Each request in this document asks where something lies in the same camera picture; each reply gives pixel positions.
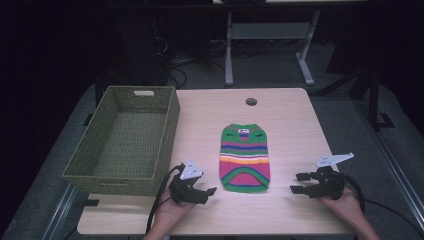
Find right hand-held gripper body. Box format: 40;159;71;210
308;152;355;201

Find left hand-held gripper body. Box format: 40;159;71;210
168;160;209;205

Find striped knitted pet sweater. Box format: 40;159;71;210
218;123;272;194

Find person's left hand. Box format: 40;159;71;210
154;189;197;231

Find person's right hand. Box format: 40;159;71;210
318;187;364;224

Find green woven basket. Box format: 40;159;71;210
62;85;181;197

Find black metal stand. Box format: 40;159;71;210
313;66;396;131

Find dark cabinet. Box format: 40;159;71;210
96;13;169;89

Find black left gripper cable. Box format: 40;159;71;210
145;163;185;235

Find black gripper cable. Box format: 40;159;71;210
145;163;185;235
338;172;424;236

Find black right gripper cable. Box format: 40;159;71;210
338;172;424;236

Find aluminium frame rail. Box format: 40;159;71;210
353;99;424;231
42;183;80;240

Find tangle of floor cables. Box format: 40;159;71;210
159;36;228;90

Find grey metal desk frame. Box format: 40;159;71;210
213;0;368;87

